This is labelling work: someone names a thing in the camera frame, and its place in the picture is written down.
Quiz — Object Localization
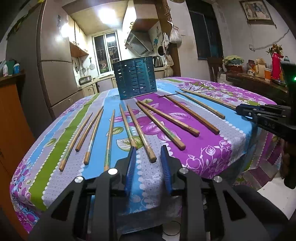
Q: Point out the ceiling light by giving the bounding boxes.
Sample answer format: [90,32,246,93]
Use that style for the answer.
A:
[97,2,126,24]

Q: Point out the row of wooden chopsticks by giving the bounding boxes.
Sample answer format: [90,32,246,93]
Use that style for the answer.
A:
[59,91,226,172]

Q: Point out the framed wall picture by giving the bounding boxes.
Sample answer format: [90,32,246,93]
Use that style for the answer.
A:
[239,0,274,24]

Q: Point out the dark wooden sideboard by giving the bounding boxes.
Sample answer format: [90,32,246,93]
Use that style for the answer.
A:
[225,71,289,105]

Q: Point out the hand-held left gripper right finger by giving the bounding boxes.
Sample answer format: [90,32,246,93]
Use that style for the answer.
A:
[160,145,271,241]

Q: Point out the dark window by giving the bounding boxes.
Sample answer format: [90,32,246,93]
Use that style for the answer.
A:
[188,2,223,61]

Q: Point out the beige carton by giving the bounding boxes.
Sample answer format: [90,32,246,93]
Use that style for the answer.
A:
[254,58,266,78]

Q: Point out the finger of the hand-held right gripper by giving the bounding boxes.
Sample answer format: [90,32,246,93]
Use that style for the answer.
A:
[259,104,288,116]
[235,103,262,121]

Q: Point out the person's dark trouser leg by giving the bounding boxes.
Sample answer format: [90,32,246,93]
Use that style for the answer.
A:
[233,184,289,241]

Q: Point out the wall wire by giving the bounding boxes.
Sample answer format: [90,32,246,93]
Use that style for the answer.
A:
[248,28,293,51]

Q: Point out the black floor cable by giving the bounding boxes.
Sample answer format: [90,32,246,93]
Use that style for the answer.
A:
[159,220,182,237]

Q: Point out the hanging beige cloth bag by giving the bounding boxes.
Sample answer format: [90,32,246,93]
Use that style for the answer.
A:
[164,54,174,77]

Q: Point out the white wall cabinets beside refrigerator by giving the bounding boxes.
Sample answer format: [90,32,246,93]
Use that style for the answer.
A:
[67,14,89,57]

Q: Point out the kitchen window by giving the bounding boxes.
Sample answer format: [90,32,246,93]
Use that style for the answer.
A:
[92,31,122,75]

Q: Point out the steel range hood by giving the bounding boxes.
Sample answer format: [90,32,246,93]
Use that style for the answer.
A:
[125,31,154,56]

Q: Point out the red thermos flask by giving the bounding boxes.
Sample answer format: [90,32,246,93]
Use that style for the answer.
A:
[271,52,284,80]

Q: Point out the colourful floral striped tablecloth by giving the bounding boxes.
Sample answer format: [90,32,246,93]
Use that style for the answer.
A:
[9,76,285,233]

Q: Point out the teal perforated metal utensil holder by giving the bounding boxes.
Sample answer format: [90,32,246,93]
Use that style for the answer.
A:
[112,56,158,100]

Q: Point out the orange wooden cabinet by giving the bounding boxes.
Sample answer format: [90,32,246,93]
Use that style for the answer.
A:
[0,72,35,239]

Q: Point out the grey refrigerator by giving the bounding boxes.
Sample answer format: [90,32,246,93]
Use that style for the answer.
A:
[7,0,85,130]

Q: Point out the kitchen counter with lower cabinets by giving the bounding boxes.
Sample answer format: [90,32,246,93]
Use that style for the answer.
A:
[79,72,167,98]

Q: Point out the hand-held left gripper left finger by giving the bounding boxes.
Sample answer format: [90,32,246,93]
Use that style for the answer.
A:
[28,146,137,241]

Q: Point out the brown wooden chopstick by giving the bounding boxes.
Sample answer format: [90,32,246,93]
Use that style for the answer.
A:
[180,88,237,110]

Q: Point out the hanging clear plastic bag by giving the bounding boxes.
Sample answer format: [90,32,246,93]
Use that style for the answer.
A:
[169,22,183,44]

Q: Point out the artificial flower bunch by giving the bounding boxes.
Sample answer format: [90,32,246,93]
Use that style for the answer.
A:
[266,43,284,56]

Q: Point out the dark wooden chair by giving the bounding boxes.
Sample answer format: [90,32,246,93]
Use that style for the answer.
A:
[207,57,223,82]

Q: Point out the white wall cabinets above hood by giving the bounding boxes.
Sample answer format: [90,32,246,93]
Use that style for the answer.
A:
[122,0,168,33]

